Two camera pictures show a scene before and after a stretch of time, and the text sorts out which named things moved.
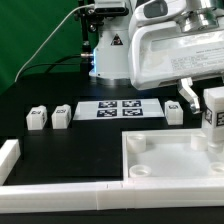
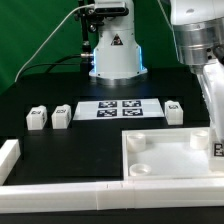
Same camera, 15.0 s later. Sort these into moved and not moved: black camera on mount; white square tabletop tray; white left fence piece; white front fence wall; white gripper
Moved: white gripper
Not moved: white front fence wall; black camera on mount; white square tabletop tray; white left fence piece
